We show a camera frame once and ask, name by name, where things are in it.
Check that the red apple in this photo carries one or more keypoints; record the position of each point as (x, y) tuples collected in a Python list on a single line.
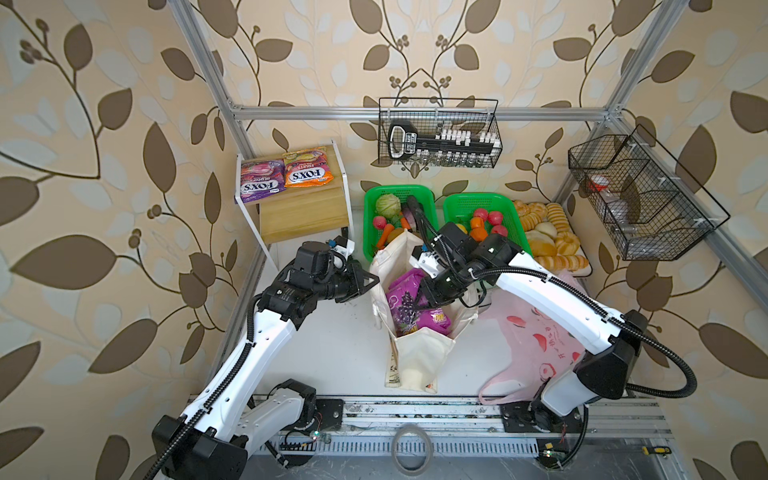
[(495, 218)]

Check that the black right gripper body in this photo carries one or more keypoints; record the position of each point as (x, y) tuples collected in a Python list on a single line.
[(444, 287)]

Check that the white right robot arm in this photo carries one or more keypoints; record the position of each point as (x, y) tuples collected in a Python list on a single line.
[(604, 372)]

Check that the green cabbage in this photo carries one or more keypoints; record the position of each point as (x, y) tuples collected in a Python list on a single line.
[(389, 206)]

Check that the orange fox's candy bag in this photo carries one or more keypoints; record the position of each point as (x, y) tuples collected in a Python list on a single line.
[(307, 168)]

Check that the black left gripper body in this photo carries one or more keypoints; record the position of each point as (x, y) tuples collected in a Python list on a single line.
[(336, 284)]

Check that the white wooden shelf rack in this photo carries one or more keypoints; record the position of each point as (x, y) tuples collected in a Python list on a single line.
[(299, 212)]

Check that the purple fox's candy bag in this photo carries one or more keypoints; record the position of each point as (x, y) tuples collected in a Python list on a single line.
[(259, 180)]

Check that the black wire side basket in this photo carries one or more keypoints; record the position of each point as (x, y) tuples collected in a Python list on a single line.
[(652, 206)]

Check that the purple lot 100 candy bag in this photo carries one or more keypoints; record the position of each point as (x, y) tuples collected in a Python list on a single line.
[(409, 308)]

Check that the orange carrot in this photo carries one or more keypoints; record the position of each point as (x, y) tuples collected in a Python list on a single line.
[(385, 233)]

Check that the purple eggplant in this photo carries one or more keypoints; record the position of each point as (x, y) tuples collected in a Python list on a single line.
[(418, 220)]

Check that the green vegetable basket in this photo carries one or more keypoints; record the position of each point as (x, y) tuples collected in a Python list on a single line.
[(371, 234)]

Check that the black white tool set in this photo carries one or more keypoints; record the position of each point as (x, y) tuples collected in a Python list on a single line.
[(404, 141)]

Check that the bread tray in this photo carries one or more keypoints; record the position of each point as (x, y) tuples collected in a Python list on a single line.
[(552, 242)]

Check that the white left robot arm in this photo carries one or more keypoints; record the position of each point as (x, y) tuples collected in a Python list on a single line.
[(218, 432)]

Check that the orange tangerine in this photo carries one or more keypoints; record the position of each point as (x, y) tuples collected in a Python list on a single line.
[(477, 223)]

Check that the pink plastic bag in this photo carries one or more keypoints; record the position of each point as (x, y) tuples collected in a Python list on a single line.
[(547, 328)]

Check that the black wire wall basket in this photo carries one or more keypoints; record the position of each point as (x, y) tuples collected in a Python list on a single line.
[(430, 114)]

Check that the cream floral tote bag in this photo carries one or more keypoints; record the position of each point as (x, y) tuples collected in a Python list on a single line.
[(416, 358)]

